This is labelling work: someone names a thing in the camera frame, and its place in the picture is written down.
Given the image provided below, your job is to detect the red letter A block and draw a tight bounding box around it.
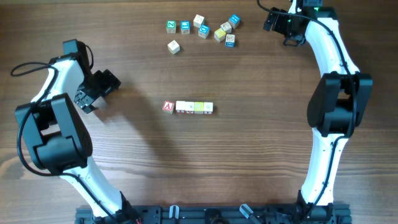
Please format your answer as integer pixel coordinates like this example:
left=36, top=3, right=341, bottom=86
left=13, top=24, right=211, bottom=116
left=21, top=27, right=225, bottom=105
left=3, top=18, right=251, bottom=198
left=162, top=101, right=175, bottom=114

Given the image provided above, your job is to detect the white red-striped wooden block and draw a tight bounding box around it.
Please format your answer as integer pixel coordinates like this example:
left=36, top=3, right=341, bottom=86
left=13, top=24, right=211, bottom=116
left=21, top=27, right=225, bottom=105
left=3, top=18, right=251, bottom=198
left=175, top=101, right=186, bottom=113

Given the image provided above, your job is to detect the white red-check wooden block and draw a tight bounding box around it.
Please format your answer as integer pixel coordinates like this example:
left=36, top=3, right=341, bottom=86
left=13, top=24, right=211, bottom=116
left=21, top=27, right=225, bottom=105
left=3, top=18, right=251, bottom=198
left=185, top=101, right=195, bottom=114

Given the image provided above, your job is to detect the lone yellow wooden block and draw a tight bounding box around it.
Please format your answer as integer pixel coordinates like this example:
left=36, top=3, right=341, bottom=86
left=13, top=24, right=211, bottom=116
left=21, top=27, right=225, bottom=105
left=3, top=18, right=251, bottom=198
left=194, top=102, right=204, bottom=114

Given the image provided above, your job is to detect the small white red-drawing block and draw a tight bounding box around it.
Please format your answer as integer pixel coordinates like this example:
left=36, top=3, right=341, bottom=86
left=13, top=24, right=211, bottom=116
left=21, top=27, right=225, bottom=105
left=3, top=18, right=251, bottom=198
left=203, top=102, right=213, bottom=114

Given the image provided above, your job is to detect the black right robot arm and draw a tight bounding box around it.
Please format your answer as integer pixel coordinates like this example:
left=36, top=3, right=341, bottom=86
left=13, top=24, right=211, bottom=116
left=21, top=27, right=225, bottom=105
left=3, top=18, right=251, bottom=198
left=264, top=1, right=373, bottom=223

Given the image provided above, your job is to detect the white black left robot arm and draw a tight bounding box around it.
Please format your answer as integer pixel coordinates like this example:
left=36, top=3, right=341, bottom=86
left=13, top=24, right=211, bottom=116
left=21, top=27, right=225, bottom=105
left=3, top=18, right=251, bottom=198
left=15, top=39, right=142, bottom=223

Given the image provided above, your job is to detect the blue top tilted block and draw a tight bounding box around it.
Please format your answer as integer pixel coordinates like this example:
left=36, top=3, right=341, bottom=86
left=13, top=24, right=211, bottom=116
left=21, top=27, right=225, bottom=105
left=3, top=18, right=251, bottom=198
left=228, top=14, right=241, bottom=29

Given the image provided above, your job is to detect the white top blue-side block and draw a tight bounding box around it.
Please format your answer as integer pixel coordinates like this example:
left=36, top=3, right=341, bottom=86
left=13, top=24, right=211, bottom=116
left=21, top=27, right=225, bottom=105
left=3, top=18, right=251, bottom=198
left=225, top=34, right=235, bottom=47

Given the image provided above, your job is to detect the white picture wooden block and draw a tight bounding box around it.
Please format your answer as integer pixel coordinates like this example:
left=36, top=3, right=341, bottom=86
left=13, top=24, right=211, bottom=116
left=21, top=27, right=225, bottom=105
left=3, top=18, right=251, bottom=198
left=220, top=22, right=233, bottom=34

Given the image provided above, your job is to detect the yellow top wooden block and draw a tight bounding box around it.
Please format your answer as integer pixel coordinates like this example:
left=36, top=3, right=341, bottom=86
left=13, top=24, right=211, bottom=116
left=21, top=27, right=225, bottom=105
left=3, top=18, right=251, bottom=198
left=214, top=28, right=226, bottom=42

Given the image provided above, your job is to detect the cream green-side wooden block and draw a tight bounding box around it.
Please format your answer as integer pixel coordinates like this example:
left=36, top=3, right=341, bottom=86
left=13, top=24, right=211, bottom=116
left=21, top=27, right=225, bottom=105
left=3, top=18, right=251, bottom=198
left=167, top=40, right=180, bottom=55

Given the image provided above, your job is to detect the blue letter D block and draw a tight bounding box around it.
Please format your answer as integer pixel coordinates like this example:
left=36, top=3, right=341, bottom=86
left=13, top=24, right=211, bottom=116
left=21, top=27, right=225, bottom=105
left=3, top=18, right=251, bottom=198
left=198, top=24, right=210, bottom=39

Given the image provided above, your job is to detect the plain top wooden block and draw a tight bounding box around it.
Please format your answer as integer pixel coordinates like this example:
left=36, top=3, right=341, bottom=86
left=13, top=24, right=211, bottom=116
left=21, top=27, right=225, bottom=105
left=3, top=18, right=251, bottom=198
left=193, top=14, right=205, bottom=28

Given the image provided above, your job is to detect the green letter N block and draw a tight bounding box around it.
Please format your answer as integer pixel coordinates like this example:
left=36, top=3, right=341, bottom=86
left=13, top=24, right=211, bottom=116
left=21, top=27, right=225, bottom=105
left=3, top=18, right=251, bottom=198
left=166, top=20, right=177, bottom=34

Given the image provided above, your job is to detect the blue top wooden block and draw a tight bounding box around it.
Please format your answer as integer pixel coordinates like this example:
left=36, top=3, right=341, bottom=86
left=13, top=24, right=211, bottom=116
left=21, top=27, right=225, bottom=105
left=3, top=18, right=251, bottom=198
left=180, top=21, right=190, bottom=34

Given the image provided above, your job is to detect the black camera cable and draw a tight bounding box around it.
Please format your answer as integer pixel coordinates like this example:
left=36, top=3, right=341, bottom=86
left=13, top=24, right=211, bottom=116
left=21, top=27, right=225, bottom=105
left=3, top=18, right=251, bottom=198
left=256, top=0, right=358, bottom=218

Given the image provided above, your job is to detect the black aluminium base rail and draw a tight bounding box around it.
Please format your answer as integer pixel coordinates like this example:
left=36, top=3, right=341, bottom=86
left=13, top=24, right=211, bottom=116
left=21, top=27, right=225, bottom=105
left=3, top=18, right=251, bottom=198
left=75, top=204, right=353, bottom=224

